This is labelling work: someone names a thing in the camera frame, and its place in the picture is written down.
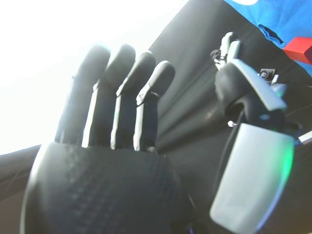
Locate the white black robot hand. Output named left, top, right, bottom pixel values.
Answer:
left=20, top=40, right=295, bottom=234

